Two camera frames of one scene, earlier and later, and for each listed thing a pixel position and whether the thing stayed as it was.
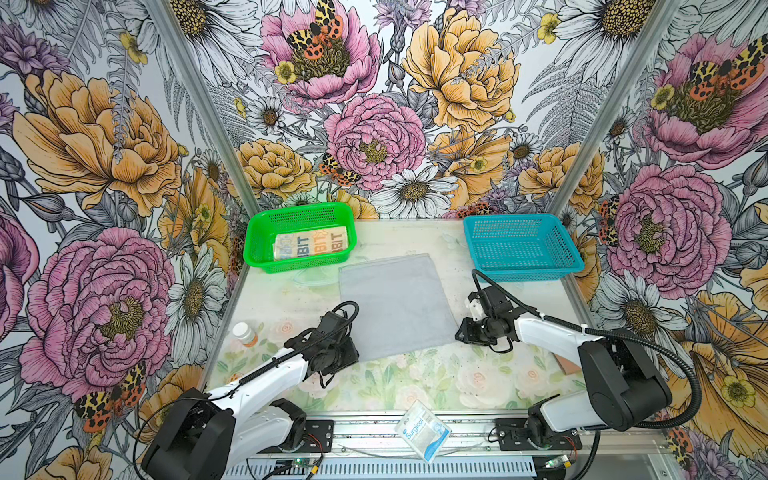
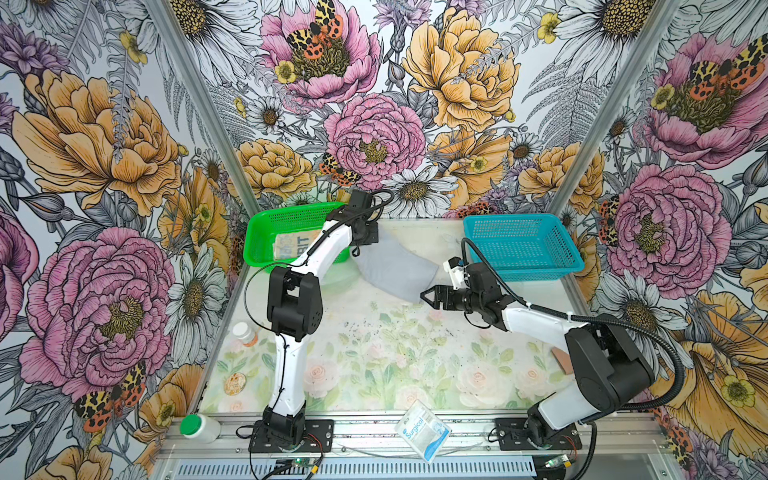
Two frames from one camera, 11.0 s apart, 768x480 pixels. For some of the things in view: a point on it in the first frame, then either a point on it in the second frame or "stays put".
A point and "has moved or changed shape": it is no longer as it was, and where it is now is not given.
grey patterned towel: (310, 242) stays put
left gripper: (350, 357) -> (373, 236)
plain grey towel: (397, 304) has moved or changed shape
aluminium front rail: (474, 433) stays put
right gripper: (466, 327) -> (438, 295)
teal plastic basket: (530, 247) stays put
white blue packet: (423, 431) stays put
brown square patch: (568, 367) stays put
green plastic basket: (266, 221) stays put
